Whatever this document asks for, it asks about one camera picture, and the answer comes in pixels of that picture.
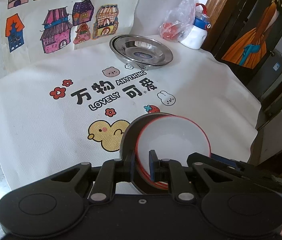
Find white cartoon table mat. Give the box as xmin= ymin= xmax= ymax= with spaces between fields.
xmin=0 ymin=42 xmax=261 ymax=189

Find deep steel bowl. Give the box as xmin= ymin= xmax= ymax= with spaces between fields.
xmin=119 ymin=113 xmax=213 ymax=196

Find clear plastic bag red contents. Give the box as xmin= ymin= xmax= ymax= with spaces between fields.
xmin=158 ymin=0 xmax=197 ymax=42

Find white ceramic bowl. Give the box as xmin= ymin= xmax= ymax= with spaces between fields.
xmin=136 ymin=155 xmax=168 ymax=191
xmin=135 ymin=115 xmax=212 ymax=190

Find wooden door frame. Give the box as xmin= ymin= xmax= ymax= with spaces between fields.
xmin=202 ymin=0 xmax=240 ymax=52

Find coloured houses drawing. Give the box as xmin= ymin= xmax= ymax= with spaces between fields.
xmin=0 ymin=0 xmax=138 ymax=72

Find orange dress woman painting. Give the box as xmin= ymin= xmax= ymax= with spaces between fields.
xmin=222 ymin=0 xmax=282 ymax=69

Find white blue water bottle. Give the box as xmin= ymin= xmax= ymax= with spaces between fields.
xmin=180 ymin=3 xmax=211 ymax=50

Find steel plate with sticker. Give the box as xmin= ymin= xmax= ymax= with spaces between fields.
xmin=111 ymin=35 xmax=175 ymax=67

